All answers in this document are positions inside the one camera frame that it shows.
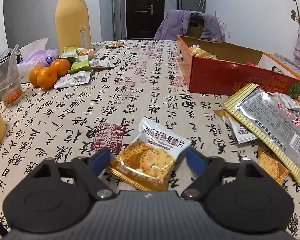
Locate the oat crisp packet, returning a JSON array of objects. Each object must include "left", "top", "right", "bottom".
[{"left": 107, "top": 118, "right": 191, "bottom": 191}]

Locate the silver yellow long snack bag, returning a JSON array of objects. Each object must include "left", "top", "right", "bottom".
[{"left": 223, "top": 83, "right": 300, "bottom": 184}]

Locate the calligraphy print tablecloth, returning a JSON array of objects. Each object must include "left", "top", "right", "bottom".
[{"left": 0, "top": 38, "right": 300, "bottom": 240}]

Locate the orange cardboard box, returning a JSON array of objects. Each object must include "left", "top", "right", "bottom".
[{"left": 177, "top": 36, "right": 300, "bottom": 98}]

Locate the orange tangerine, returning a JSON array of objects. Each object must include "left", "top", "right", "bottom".
[
  {"left": 37, "top": 67, "right": 58, "bottom": 89},
  {"left": 29, "top": 66, "right": 43, "bottom": 87},
  {"left": 50, "top": 58, "right": 71, "bottom": 78}
]

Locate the green packet near tangerines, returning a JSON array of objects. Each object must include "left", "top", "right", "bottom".
[{"left": 61, "top": 47, "right": 79, "bottom": 61}]

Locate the purple tissue pack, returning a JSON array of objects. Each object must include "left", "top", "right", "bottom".
[{"left": 17, "top": 37, "right": 58, "bottom": 84}]

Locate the clear plastic cup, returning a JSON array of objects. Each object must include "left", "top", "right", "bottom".
[{"left": 0, "top": 55, "right": 23, "bottom": 106}]

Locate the wooden chair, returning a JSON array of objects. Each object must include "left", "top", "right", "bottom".
[{"left": 185, "top": 17, "right": 206, "bottom": 38}]

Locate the yellow thermos bottle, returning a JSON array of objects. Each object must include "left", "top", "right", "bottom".
[{"left": 55, "top": 0, "right": 91, "bottom": 55}]

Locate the dark entrance door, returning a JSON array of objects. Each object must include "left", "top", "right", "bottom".
[{"left": 126, "top": 0, "right": 165, "bottom": 39}]

